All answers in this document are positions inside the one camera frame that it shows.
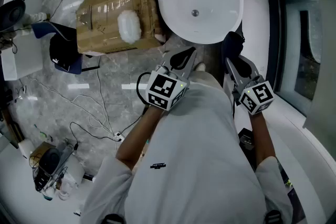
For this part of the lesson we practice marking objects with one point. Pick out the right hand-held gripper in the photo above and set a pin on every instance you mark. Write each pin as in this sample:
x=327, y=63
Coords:
x=258, y=97

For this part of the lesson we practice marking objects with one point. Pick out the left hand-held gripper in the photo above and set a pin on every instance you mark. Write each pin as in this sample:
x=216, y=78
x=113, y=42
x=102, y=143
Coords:
x=160, y=86

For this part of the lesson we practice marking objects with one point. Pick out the dark wiping cloth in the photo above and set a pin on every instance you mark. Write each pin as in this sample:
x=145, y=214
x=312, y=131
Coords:
x=232, y=42

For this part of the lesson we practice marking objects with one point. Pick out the person's left forearm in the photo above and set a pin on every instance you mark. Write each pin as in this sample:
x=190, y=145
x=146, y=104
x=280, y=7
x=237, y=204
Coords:
x=139, y=136

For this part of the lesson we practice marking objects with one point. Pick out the person's right forearm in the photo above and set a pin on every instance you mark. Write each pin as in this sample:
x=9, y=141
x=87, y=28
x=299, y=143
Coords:
x=262, y=139

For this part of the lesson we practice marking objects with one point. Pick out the person's light shoe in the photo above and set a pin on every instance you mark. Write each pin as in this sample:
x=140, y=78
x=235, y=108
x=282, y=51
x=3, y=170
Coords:
x=200, y=66

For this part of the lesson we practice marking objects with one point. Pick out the person's beige trousers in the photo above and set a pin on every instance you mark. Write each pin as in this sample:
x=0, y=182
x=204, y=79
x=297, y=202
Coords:
x=204, y=77

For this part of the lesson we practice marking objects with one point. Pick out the dark-framed window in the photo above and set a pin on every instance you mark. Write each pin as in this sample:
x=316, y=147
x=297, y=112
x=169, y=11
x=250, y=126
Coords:
x=302, y=60

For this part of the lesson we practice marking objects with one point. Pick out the small black box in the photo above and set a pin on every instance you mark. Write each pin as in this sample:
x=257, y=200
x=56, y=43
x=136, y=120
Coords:
x=246, y=139

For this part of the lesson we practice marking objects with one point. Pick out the large cardboard box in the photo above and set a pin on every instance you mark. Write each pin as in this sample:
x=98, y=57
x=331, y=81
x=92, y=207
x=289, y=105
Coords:
x=105, y=34

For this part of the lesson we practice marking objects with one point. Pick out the person's white t-shirt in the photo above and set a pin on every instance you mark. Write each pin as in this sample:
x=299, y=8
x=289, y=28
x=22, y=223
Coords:
x=197, y=152

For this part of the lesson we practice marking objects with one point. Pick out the white power strip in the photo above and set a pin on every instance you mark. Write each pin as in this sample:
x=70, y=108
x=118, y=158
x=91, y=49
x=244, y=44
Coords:
x=118, y=136

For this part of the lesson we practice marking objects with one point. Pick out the navy chair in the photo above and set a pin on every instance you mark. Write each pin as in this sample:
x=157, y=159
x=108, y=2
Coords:
x=42, y=27

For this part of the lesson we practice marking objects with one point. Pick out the small white box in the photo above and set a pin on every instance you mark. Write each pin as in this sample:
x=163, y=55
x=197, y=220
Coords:
x=26, y=148

